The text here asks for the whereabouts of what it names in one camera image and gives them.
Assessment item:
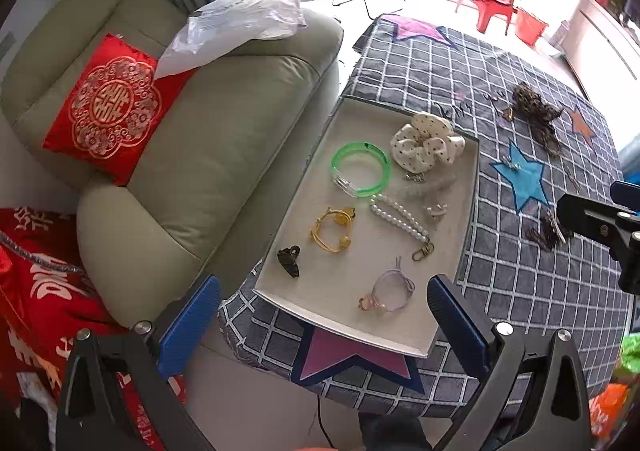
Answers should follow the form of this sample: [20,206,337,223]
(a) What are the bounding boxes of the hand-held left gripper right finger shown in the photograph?
[426,273,593,451]

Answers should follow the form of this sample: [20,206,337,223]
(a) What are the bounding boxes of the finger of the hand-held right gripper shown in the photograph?
[610,180,640,208]
[556,192,640,244]

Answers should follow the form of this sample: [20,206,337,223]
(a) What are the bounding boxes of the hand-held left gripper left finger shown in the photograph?
[55,273,222,451]

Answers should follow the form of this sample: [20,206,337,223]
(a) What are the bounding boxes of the purple hair tie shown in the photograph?
[357,257,416,314]

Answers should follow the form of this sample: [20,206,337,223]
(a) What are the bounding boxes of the black claw clip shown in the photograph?
[276,245,302,278]

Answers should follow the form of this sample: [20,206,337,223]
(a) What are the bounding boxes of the white pearl chain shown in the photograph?
[369,196,435,262]

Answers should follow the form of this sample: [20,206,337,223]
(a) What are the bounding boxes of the white cardboard tray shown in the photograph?
[251,96,481,358]

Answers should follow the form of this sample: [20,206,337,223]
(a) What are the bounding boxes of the translucent claw clip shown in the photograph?
[400,170,460,222]

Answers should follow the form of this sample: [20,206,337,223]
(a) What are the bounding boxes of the yellow hair tie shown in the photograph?
[310,207,357,254]

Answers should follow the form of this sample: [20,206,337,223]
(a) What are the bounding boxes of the gold comb hair clip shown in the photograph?
[542,210,575,252]

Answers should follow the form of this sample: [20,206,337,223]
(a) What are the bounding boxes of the black fuzzy scrunchie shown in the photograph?
[524,226,551,248]

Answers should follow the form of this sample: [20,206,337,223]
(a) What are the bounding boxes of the green plastic bag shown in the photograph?
[620,326,640,374]

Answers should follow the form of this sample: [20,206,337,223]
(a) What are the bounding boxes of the leopard print scrunchie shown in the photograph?
[501,82,563,124]

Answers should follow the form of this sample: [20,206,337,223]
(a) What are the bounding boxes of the orange packet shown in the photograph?
[590,383,631,437]

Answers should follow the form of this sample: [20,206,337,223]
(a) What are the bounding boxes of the white cabinet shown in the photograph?
[562,0,640,102]

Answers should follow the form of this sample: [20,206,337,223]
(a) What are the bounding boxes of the red printed blanket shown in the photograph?
[0,207,188,451]

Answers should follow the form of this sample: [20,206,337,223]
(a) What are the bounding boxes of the green bangle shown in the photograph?
[330,142,392,196]

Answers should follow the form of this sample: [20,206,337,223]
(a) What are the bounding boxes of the scattered black hairpins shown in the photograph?
[432,90,501,119]

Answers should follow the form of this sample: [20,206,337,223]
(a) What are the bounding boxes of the white polka dot scrunchie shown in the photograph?
[390,112,467,174]

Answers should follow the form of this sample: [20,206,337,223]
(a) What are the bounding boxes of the beige sofa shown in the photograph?
[0,0,346,347]

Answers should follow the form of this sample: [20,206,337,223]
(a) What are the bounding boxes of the red bucket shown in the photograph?
[515,6,549,46]

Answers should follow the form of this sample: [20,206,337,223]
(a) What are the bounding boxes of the red embroidered cushion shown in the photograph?
[41,33,198,186]

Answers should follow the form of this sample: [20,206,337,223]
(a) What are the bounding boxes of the clear plastic bag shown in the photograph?
[154,0,307,79]

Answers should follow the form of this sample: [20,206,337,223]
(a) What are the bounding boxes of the black cable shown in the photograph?
[315,393,333,449]

